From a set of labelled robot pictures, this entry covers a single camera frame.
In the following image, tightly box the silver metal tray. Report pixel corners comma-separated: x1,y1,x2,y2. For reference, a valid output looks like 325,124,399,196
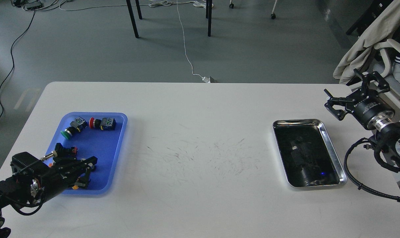
272,119,347,189

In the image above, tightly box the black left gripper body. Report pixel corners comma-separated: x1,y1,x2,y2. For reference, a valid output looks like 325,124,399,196
32,165,75,205

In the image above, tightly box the blue plastic tray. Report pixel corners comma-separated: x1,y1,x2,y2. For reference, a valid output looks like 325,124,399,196
47,112,128,196

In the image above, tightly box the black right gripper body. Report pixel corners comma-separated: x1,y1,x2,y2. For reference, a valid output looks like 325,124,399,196
349,91,395,130

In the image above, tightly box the black cabinet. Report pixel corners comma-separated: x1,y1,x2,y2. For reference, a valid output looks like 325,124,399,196
346,0,393,36

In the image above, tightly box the beige jacket on chair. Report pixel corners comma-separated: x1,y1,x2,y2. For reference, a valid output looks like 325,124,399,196
333,0,400,84

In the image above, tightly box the green push button switch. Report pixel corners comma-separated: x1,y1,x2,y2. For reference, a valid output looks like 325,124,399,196
60,116,88,140

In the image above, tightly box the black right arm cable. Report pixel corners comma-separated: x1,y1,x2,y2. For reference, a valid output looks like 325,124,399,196
344,138,400,203

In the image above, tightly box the black table leg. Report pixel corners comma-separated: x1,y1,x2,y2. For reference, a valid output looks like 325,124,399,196
126,0,139,39
135,0,143,20

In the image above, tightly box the white office chair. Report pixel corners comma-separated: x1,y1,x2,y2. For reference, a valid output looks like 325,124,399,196
348,39,400,123

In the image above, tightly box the black selector switch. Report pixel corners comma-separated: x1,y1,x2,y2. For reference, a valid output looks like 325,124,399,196
52,142,78,158

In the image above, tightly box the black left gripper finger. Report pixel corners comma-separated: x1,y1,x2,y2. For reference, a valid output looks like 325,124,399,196
53,156,98,172
74,166,92,189

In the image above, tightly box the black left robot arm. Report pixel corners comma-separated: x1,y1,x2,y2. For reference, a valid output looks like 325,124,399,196
0,152,98,238

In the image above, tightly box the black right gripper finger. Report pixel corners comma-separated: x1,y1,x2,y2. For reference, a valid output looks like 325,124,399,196
324,89,355,121
353,69,390,96

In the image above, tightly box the black floor cable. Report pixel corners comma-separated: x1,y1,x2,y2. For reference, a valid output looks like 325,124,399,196
0,10,37,133

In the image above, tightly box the red emergency push button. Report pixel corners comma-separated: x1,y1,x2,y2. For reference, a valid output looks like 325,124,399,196
88,117,116,131

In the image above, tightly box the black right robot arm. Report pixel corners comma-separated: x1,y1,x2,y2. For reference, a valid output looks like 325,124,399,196
324,69,400,172

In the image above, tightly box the black power strip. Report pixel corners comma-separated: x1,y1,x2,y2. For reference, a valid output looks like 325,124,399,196
11,0,43,11

